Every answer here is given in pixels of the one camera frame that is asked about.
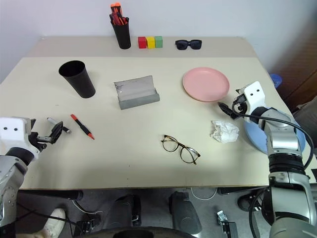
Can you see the empty black cup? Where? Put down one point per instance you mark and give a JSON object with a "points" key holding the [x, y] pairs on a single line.
{"points": [[80, 83]]}

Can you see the tortoiseshell eyeglasses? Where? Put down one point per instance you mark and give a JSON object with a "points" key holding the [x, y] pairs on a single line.
{"points": [[169, 146]]}

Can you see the white shoe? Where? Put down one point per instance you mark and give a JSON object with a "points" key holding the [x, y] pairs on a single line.
{"points": [[55, 221]]}

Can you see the black table frame bar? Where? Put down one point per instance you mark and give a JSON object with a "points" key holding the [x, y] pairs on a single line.
{"points": [[49, 194]]}

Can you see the grey glasses case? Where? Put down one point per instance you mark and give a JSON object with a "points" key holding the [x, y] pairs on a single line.
{"points": [[135, 93]]}

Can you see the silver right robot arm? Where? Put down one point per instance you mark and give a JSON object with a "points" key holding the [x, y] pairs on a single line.
{"points": [[282, 141]]}

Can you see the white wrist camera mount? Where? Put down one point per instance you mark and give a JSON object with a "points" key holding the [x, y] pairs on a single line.
{"points": [[253, 95], [13, 132]]}

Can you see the crumpled white paper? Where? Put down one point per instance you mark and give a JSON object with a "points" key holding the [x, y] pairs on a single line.
{"points": [[225, 132]]}

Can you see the metal caster wheel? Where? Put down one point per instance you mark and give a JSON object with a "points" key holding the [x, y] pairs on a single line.
{"points": [[88, 225], [224, 220]]}

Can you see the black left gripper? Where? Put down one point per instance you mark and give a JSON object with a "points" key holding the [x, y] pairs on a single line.
{"points": [[37, 142]]}

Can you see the black and silver marker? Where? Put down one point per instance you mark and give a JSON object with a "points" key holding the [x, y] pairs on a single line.
{"points": [[51, 120]]}

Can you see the pink plate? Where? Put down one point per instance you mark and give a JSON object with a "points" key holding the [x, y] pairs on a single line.
{"points": [[205, 84]]}

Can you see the green block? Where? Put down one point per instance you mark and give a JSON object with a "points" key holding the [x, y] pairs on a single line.
{"points": [[158, 41]]}

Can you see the orange capped marker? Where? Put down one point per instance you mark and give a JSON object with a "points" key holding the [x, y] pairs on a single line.
{"points": [[118, 7], [113, 10]]}

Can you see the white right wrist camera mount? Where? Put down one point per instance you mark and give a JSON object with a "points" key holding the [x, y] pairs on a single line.
{"points": [[253, 95]]}

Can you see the light blue plate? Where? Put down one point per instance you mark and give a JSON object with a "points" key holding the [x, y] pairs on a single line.
{"points": [[255, 138]]}

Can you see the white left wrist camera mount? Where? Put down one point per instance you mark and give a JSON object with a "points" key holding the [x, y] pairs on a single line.
{"points": [[13, 132]]}

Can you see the black pen in holder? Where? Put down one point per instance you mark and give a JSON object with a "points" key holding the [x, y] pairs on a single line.
{"points": [[126, 20]]}

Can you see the black pen holder cup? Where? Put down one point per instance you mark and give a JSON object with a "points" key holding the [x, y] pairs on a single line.
{"points": [[122, 36]]}

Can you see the red and black marker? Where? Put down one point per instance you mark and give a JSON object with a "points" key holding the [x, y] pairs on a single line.
{"points": [[83, 127]]}

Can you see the blue round container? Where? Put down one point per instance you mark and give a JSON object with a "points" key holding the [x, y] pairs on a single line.
{"points": [[277, 80]]}

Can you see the red marker in holder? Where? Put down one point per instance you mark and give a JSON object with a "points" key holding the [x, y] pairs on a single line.
{"points": [[119, 19]]}

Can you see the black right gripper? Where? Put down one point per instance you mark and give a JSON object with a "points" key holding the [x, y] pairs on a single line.
{"points": [[240, 105]]}

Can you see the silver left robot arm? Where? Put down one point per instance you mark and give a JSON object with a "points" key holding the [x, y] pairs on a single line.
{"points": [[10, 188]]}

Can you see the brown wooden door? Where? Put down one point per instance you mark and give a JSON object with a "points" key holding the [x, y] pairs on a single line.
{"points": [[297, 62]]}

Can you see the red block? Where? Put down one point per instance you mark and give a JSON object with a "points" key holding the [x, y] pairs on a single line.
{"points": [[142, 42]]}

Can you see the yellow block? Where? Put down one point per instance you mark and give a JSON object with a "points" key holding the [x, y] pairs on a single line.
{"points": [[150, 42]]}

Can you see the grey fabric object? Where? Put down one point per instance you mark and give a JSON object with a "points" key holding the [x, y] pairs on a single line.
{"points": [[307, 109]]}

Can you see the dark rounded foot shape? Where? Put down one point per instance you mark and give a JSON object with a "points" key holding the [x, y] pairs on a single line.
{"points": [[126, 210], [185, 213]]}

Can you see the black sunglasses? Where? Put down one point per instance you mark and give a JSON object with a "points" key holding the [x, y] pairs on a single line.
{"points": [[183, 45]]}

